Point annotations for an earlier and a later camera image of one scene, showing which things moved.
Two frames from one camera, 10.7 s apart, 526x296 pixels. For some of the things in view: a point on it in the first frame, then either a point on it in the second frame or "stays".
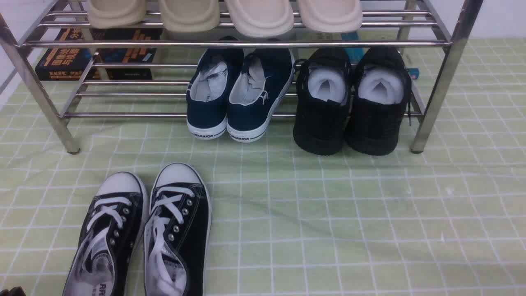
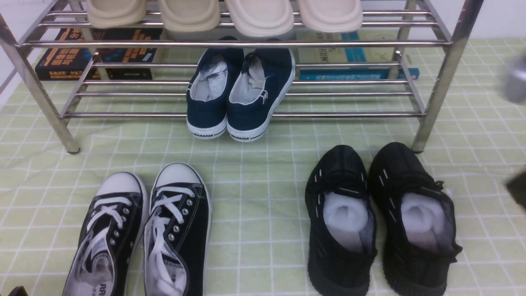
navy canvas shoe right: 265,77 stays
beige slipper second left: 190,15 stays
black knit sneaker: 381,102 to 420,235
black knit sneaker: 324,77 to 341,225
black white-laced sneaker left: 113,225 stays
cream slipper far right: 330,16 stays
